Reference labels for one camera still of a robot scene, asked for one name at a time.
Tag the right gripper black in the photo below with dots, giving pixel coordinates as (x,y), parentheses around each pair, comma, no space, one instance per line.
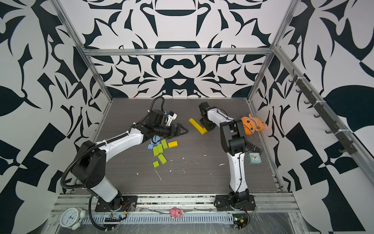
(208,128)

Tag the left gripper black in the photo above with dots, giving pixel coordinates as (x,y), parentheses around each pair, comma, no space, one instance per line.
(177,130)

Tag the yellow block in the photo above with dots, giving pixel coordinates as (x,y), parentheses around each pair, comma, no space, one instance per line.
(173,144)
(203,131)
(195,124)

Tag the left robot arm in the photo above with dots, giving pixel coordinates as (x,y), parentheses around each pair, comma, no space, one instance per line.
(88,169)

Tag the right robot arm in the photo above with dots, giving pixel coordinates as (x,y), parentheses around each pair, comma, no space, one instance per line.
(233,141)

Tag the green block upright pair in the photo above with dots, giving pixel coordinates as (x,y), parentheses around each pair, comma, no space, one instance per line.
(159,149)

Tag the light blue block lower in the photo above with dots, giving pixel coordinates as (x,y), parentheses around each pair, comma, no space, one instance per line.
(156,140)

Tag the orange plush toy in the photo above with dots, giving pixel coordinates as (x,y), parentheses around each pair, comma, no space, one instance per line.
(252,124)

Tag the black remote control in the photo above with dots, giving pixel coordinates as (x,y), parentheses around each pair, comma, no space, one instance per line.
(253,148)

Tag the teal square clock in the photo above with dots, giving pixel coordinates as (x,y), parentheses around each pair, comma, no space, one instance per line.
(255,158)

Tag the pink pig toy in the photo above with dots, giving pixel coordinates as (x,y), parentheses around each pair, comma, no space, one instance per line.
(176,212)

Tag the circuit board right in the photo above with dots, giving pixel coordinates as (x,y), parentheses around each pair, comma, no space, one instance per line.
(240,220)

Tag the white alarm clock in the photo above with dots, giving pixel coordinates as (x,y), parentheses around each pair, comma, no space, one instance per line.
(72,218)

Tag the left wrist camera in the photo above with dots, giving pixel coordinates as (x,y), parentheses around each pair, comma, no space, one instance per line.
(171,117)

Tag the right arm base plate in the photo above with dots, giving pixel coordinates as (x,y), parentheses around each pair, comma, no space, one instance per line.
(228,203)

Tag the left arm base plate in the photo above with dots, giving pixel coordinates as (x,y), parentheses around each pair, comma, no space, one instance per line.
(118,204)

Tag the white cable duct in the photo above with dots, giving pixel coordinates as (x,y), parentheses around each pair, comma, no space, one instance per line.
(194,218)

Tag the black hook rail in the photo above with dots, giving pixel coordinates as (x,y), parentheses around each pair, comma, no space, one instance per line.
(325,112)

